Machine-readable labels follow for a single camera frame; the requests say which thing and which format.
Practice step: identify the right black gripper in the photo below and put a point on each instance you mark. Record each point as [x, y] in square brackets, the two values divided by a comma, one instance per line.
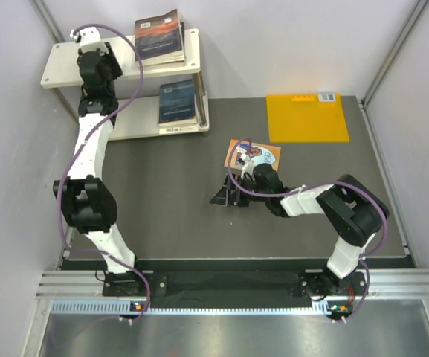
[225, 197]

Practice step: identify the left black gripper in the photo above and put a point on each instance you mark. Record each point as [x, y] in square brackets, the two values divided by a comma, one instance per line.
[109, 57]

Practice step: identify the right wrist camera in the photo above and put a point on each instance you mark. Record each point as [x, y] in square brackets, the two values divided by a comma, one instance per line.
[246, 164]

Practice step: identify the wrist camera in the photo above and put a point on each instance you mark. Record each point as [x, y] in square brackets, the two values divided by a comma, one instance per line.
[87, 37]
[246, 164]

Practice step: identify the orange illustrated children's book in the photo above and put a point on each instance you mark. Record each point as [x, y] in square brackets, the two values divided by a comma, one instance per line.
[260, 153]

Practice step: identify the yellow file folder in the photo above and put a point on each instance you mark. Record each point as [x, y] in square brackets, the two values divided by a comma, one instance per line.
[306, 118]

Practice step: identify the white book with coloured stripes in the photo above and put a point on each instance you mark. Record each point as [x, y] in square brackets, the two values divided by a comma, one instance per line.
[179, 129]

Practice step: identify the dark sunset cover book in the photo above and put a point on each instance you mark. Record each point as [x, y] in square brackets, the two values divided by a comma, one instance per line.
[142, 25]

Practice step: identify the blue hardcover book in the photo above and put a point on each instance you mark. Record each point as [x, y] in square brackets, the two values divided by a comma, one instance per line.
[177, 104]

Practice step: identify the grey slotted cable duct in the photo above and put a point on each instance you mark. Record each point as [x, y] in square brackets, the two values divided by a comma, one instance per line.
[132, 309]

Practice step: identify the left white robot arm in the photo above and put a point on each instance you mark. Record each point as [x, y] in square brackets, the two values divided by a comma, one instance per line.
[84, 201]

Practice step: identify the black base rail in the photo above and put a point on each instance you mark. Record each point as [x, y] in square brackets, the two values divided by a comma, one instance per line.
[239, 283]

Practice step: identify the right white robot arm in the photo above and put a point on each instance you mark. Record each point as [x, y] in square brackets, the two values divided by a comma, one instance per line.
[354, 212]

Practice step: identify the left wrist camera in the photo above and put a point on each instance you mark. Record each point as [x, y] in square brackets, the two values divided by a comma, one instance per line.
[87, 37]

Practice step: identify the black treehouse paperback book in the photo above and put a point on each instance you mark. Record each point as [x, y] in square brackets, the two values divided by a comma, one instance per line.
[166, 65]

